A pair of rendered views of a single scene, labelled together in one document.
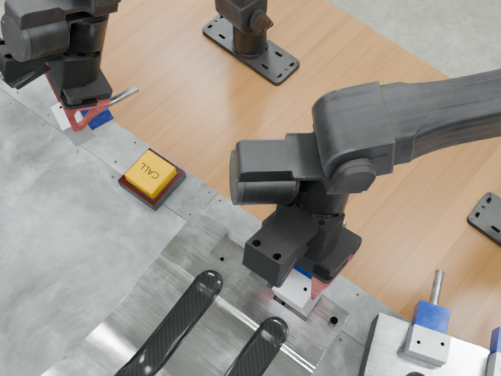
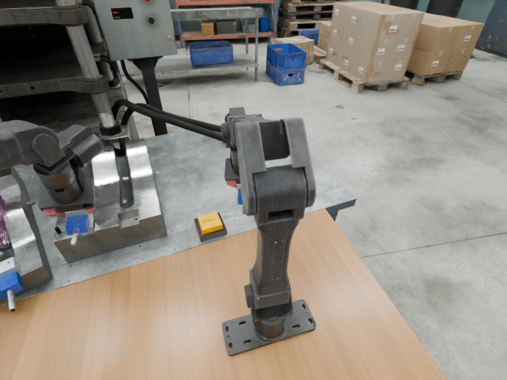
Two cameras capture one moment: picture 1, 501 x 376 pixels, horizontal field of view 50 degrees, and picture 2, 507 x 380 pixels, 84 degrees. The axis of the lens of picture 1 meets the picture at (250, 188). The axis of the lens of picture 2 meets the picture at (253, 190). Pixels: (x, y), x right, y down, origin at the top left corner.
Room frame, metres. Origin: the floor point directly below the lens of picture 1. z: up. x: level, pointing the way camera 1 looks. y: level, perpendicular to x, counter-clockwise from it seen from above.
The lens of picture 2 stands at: (0.83, -0.26, 1.43)
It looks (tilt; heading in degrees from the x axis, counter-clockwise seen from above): 40 degrees down; 121
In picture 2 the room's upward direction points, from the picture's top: straight up
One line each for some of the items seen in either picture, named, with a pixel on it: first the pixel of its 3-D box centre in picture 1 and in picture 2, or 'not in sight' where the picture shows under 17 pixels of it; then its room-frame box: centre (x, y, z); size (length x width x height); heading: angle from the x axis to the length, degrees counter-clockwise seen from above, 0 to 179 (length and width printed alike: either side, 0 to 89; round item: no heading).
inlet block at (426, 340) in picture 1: (431, 313); (9, 288); (0.18, -0.25, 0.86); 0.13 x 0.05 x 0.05; 160
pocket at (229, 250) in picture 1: (235, 256); (130, 221); (0.27, 0.02, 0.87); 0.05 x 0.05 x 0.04; 53
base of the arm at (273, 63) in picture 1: (250, 34); (269, 318); (0.71, 0.00, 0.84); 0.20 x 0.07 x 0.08; 47
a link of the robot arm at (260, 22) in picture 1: (247, 11); (268, 298); (0.71, 0.00, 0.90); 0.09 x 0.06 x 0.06; 43
